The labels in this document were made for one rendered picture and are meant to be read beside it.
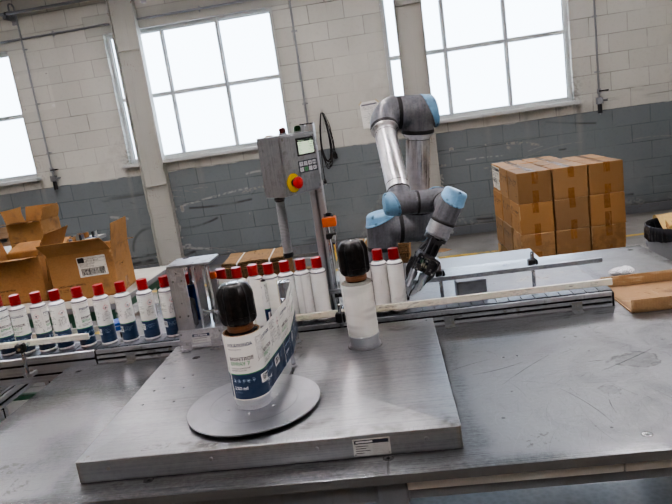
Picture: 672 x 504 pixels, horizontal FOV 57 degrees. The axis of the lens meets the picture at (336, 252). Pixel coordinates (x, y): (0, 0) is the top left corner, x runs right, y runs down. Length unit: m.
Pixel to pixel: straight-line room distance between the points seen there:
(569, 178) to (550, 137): 2.29
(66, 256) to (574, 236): 3.75
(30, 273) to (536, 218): 3.65
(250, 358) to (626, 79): 6.73
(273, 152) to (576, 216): 3.70
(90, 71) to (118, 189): 1.40
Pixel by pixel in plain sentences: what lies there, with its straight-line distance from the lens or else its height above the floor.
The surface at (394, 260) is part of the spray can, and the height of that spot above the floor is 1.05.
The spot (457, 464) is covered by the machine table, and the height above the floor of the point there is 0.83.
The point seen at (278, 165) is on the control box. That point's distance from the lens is 1.94.
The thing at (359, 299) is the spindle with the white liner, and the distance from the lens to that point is 1.66.
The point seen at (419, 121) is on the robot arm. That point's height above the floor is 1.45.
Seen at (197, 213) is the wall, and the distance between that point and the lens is 7.75.
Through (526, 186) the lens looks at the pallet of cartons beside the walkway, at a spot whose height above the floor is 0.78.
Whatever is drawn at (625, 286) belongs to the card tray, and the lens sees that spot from 2.25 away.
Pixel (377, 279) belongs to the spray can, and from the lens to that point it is 1.96.
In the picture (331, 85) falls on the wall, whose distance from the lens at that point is 7.34.
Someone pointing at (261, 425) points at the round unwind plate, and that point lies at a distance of 1.37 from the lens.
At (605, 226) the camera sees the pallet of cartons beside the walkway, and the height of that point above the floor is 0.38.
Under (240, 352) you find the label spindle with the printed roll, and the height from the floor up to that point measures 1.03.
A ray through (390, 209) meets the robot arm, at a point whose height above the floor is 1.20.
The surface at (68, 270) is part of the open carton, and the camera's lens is 3.50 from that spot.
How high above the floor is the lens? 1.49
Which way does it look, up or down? 12 degrees down
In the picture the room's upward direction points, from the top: 8 degrees counter-clockwise
